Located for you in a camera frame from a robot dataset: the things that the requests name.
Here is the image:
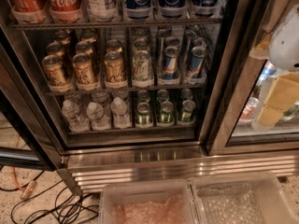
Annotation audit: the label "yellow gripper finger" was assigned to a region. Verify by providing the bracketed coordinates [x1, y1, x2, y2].
[251, 105, 282, 131]
[264, 72, 299, 110]

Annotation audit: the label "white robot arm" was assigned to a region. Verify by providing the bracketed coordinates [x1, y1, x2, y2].
[249, 5, 299, 132]

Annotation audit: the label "red white can behind glass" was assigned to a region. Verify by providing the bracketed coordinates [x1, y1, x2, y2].
[239, 97, 259, 123]

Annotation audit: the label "right green can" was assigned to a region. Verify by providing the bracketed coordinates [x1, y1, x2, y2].
[178, 100, 196, 124]

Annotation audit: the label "right red bull can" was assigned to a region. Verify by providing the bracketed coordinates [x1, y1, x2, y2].
[184, 46, 207, 84]

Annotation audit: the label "red bull can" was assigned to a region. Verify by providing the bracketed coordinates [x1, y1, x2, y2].
[184, 46, 207, 84]
[158, 46, 179, 85]

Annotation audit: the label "middle green can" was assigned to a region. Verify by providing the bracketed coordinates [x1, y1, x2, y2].
[158, 101, 175, 127]

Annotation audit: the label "left red bull can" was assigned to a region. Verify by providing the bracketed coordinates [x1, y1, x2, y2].
[158, 46, 179, 85]

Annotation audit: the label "left green can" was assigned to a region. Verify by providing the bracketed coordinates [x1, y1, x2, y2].
[135, 102, 153, 128]

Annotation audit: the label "green white soda can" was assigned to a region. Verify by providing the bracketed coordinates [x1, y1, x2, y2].
[132, 50, 154, 88]

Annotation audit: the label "steel fridge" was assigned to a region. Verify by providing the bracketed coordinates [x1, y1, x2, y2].
[0, 0, 299, 195]

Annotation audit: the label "second row right orange can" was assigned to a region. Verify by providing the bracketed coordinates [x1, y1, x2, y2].
[106, 39, 123, 53]

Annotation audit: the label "second row orange can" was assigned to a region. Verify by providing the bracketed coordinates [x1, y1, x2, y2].
[106, 39, 123, 53]
[76, 41, 95, 58]
[46, 42, 68, 62]

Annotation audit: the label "left pepsi can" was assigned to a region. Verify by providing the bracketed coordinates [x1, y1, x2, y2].
[125, 0, 150, 20]

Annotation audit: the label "second row middle orange can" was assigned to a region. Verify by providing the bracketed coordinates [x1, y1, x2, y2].
[76, 41, 95, 58]

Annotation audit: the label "white diet soda can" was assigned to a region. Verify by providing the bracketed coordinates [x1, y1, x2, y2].
[88, 0, 117, 21]

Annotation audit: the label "second row left orange can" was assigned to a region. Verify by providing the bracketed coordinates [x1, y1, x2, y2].
[46, 42, 68, 62]

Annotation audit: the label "right coca-cola can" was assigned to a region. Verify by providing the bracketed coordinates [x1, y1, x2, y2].
[50, 0, 82, 23]

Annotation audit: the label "coca-cola can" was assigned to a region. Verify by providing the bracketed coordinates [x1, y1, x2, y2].
[50, 0, 82, 23]
[12, 0, 48, 24]

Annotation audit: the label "left coca-cola can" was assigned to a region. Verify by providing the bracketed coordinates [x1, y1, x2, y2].
[12, 0, 48, 24]

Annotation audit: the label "right clear plastic bin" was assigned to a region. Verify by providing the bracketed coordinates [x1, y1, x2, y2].
[190, 172, 299, 224]

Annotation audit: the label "clear plastic bin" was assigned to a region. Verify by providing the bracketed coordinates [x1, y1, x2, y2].
[190, 172, 299, 224]
[98, 179, 199, 224]

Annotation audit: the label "left clear plastic bin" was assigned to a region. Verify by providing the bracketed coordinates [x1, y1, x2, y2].
[98, 179, 199, 224]

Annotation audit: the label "right water bottle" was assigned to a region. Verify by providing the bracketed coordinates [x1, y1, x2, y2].
[110, 97, 132, 129]

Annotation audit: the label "water bottle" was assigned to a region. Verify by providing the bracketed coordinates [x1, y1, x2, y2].
[62, 100, 90, 133]
[86, 102, 111, 131]
[110, 97, 132, 129]

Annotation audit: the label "middle water bottle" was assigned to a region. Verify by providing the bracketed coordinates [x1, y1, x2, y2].
[86, 102, 111, 131]

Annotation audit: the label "left water bottle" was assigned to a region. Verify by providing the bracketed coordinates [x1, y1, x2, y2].
[62, 100, 90, 133]

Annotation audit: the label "black floor cables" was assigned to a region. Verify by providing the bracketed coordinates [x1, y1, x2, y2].
[0, 165, 101, 224]

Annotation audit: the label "orange cable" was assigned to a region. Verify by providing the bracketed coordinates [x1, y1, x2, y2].
[10, 135, 26, 191]

